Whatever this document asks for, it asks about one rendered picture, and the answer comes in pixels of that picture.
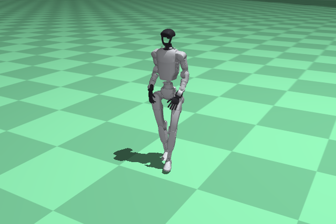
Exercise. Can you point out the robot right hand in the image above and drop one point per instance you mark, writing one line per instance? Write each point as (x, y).
(151, 94)

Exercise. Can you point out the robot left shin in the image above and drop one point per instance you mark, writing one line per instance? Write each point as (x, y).
(170, 144)

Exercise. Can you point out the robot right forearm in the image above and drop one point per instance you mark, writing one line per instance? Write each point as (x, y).
(153, 79)

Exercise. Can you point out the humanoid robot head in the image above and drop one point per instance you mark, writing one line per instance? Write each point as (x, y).
(168, 33)

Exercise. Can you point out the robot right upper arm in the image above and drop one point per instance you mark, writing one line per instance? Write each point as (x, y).
(153, 54)

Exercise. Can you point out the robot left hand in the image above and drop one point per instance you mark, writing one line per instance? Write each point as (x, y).
(174, 100)

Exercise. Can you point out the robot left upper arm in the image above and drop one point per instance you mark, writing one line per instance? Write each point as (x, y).
(182, 57)

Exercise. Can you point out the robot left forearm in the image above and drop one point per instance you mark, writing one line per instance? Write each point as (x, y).
(183, 84)

